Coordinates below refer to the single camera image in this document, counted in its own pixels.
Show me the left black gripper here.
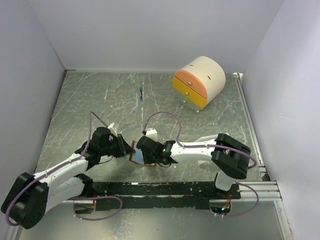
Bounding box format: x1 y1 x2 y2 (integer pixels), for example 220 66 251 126
99 133 136 158

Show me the brown leather card holder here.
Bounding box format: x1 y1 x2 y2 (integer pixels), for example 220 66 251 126
128 140 157 167

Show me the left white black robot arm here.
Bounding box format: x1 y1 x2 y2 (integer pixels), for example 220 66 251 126
1 127 135 229

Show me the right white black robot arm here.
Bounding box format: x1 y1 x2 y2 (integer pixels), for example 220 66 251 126
130 133 251 199

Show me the white plastic card tray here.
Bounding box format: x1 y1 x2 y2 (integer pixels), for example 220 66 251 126
197 160 213 166

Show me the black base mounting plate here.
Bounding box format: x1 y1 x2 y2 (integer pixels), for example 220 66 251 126
76 181 241 210

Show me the blue mark on table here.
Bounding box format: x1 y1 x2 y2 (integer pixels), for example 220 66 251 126
139 85 144 102

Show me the cream mini drawer cabinet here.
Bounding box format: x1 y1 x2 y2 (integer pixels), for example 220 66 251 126
172 56 226 111

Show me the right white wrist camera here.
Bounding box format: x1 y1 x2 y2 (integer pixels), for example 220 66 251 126
145 128 158 142

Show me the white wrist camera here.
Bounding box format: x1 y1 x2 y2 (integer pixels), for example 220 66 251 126
107 121 119 137
145 128 158 142

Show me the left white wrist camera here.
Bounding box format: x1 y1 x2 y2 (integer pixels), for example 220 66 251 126
107 121 119 137

